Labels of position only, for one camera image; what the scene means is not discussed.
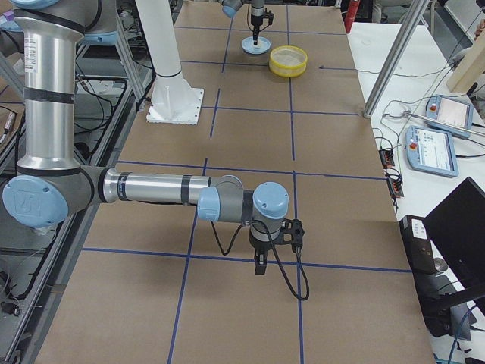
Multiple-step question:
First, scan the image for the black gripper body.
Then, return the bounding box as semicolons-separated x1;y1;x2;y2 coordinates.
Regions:
249;237;272;262
251;7;264;33

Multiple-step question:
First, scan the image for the yellow round steamer basket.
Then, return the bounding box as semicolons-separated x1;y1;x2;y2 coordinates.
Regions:
269;45;308;78

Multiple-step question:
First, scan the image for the light blue plate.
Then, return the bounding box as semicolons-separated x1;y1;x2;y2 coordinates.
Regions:
241;36;271;55

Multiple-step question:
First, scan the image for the red cylinder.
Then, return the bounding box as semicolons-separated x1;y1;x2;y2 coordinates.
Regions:
344;0;360;34

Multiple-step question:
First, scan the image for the orange black connector module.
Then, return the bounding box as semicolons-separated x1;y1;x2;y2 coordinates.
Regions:
378;148;395;168

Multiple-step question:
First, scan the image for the black box device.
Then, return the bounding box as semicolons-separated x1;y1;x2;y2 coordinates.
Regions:
399;215;449;275

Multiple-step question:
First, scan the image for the thin diagonal metal rod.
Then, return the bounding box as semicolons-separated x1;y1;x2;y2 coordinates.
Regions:
402;111;484;139

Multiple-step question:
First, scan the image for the black laptop computer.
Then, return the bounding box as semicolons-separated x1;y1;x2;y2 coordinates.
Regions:
424;176;485;289

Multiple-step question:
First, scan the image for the near blue teach pendant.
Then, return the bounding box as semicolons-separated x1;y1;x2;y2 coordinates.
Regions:
405;125;459;177

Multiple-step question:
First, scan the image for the blue teach pendant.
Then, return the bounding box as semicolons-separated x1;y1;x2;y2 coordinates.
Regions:
405;125;459;177
425;96;474;139

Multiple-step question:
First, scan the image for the far blue teach pendant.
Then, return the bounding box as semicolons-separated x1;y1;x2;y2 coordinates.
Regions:
425;96;474;139

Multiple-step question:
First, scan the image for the wooden beam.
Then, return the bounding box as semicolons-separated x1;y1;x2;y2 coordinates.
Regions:
446;30;484;93

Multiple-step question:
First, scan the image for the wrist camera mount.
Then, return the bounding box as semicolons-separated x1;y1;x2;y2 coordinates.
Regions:
275;218;305;254
263;8;274;27

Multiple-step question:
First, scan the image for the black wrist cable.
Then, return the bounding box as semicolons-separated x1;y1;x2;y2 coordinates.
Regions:
210;220;310;302

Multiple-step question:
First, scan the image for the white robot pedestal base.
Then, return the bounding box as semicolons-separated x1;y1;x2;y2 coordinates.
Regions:
136;0;204;125

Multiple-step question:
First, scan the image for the aluminium frame post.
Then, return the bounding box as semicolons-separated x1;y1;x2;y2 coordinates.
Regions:
363;0;429;118

